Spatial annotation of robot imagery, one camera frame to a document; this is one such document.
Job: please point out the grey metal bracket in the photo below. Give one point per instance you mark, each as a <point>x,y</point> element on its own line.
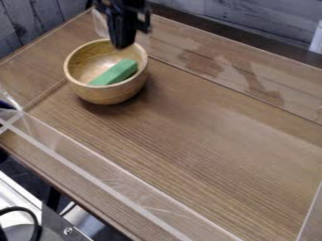
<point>57,229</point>

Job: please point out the brown wooden bowl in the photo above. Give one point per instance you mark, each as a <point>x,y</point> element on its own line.
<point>90,60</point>

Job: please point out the green rectangular block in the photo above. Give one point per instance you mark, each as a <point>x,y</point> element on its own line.
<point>118,73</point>

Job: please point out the clear acrylic enclosure wall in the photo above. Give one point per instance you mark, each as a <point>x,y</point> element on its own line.
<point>209,158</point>

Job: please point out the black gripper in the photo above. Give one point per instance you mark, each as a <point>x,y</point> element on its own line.
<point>127,16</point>

